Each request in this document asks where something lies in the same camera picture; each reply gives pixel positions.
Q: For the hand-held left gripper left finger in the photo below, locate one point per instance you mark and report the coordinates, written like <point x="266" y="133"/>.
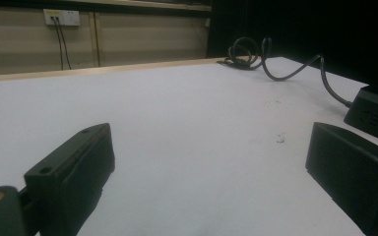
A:
<point x="72" y="170"/>

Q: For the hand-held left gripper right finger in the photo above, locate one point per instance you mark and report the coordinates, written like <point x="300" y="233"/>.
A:
<point x="351" y="164"/>

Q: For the black power strip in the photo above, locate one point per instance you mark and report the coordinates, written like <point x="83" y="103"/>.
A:
<point x="372" y="114"/>

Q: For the white wall socket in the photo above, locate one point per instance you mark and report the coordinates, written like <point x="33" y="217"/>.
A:
<point x="62" y="17"/>

